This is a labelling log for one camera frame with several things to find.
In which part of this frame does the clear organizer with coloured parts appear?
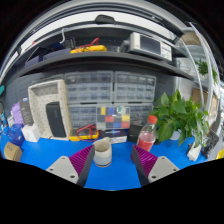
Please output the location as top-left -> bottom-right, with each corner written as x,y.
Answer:
95,105 -> 132,131

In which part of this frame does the white perforated tray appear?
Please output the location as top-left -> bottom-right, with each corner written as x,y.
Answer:
27,79 -> 72,141

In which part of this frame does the large leafy green potted plant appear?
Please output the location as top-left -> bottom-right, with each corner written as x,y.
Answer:
148,89 -> 211,148

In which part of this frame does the black zip case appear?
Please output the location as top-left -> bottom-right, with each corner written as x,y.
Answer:
127,124 -> 148,144

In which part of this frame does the white carton box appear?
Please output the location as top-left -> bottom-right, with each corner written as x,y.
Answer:
21,123 -> 42,143

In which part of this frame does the brown cardboard box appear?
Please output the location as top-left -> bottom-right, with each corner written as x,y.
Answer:
3,141 -> 24,163

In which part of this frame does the grey small-parts drawer cabinet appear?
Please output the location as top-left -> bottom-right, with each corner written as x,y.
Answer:
64,70 -> 114,105
129,103 -> 154,127
113,71 -> 157,104
68,103 -> 98,129

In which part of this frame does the grey and white cup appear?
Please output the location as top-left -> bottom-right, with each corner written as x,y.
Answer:
92,137 -> 113,168

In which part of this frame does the red-capped red-label drink bottle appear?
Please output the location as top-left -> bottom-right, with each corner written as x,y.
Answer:
136,114 -> 159,153

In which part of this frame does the black rectangular pouch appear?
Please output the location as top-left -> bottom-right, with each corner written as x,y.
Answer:
45,101 -> 67,138

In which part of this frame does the purple plastic bag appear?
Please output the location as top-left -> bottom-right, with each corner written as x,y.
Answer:
10,101 -> 25,126

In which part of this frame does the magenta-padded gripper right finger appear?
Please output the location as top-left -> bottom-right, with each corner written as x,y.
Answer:
130,144 -> 180,187

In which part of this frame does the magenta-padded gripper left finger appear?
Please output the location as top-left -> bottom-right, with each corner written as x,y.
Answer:
45,144 -> 96,188

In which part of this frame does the white power adapter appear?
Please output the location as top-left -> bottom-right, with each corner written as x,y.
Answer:
186,142 -> 203,163

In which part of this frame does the dark grey flat box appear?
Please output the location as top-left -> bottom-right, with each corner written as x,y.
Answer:
18,97 -> 35,126

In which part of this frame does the small green trailing plant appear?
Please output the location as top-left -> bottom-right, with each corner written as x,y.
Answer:
194,58 -> 219,84

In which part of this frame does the dark purple and white box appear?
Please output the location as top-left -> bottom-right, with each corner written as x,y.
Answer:
99,129 -> 128,145

